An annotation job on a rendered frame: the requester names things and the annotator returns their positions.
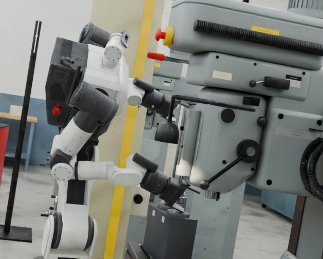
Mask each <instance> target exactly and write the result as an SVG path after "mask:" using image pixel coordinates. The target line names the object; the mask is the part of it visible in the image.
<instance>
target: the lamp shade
mask: <svg viewBox="0 0 323 259"><path fill-rule="evenodd" d="M155 141H160V142H165V143H172V144H178V141H179V128H178V127H177V126H176V124H175V123H173V122H169V121H166V122H162V123H160V124H159V126H158V128H157V130H156V133H155Z"/></svg>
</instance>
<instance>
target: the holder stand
mask: <svg viewBox="0 0 323 259"><path fill-rule="evenodd" d="M197 222H198V220H197V219H195V218H193V217H192V216H190V213H189V212H186V211H185V212H184V213H178V212H175V211H173V208H170V207H168V206H167V205H165V204H164V203H159V204H158V205H150V206H149V212H148V218H147V224H146V230H145V236H144V242H143V249H144V250H145V251H146V252H147V253H149V254H150V255H151V256H152V257H153V258H154V259H192V252H193V246H194V241H195V235H196V229H197Z"/></svg>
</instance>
